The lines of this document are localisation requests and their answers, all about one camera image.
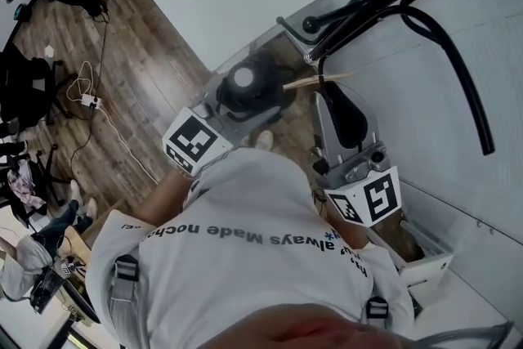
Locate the grey harness strap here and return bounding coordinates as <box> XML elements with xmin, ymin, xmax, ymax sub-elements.
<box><xmin>364</xmin><ymin>296</ymin><xmax>389</xmax><ymax>330</ymax></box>
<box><xmin>108</xmin><ymin>255</ymin><xmax>142</xmax><ymax>349</ymax></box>

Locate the person's right forearm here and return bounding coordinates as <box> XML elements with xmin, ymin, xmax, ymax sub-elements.
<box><xmin>326</xmin><ymin>216</ymin><xmax>369</xmax><ymax>255</ymax></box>

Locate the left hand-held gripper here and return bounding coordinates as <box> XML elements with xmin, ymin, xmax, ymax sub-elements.
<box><xmin>162</xmin><ymin>73</ymin><xmax>283</xmax><ymax>177</ymax></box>

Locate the grey headset strap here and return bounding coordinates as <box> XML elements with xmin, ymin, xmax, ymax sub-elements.
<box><xmin>404</xmin><ymin>320</ymin><xmax>515</xmax><ymax>349</ymax></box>

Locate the white printed T-shirt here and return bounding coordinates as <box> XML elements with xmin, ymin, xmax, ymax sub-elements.
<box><xmin>85</xmin><ymin>146</ymin><xmax>413</xmax><ymax>349</ymax></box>

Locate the black office chair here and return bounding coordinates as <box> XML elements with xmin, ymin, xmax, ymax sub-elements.
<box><xmin>0</xmin><ymin>44</ymin><xmax>78</xmax><ymax>136</ymax></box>

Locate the person's left forearm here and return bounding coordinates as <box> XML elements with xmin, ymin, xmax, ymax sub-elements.
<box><xmin>134</xmin><ymin>169</ymin><xmax>195</xmax><ymax>230</ymax></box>

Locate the person's right white shoe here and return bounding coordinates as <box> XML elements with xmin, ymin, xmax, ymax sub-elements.
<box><xmin>255</xmin><ymin>130</ymin><xmax>274</xmax><ymax>150</ymax></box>

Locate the black swivel chair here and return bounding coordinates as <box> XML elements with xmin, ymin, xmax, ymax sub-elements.
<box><xmin>0</xmin><ymin>150</ymin><xmax>69</xmax><ymax>221</ymax></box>

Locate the white power strip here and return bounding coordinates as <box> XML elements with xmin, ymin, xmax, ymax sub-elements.
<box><xmin>80</xmin><ymin>93</ymin><xmax>102</xmax><ymax>110</ymax></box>

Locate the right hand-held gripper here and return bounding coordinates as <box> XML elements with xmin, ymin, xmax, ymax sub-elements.
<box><xmin>313</xmin><ymin>81</ymin><xmax>402</xmax><ymax>228</ymax></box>

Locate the black tablet device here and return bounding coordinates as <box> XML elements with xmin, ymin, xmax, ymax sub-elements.
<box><xmin>28</xmin><ymin>265</ymin><xmax>66</xmax><ymax>315</ymax></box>

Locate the white long cable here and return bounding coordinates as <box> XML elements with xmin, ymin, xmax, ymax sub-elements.
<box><xmin>97</xmin><ymin>105</ymin><xmax>159</xmax><ymax>181</ymax></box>

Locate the white coiled cable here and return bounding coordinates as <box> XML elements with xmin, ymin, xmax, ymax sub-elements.
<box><xmin>65</xmin><ymin>60</ymin><xmax>96</xmax><ymax>103</ymax></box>

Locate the pink patterned cloth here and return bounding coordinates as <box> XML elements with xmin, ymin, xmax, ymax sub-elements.
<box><xmin>7</xmin><ymin>169</ymin><xmax>46</xmax><ymax>209</ymax></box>

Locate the white open floor box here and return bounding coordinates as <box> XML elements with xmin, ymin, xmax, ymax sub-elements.
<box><xmin>398</xmin><ymin>216</ymin><xmax>454</xmax><ymax>293</ymax></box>

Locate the person's chin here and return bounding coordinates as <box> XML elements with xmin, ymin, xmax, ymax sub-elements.
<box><xmin>195</xmin><ymin>302</ymin><xmax>409</xmax><ymax>349</ymax></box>

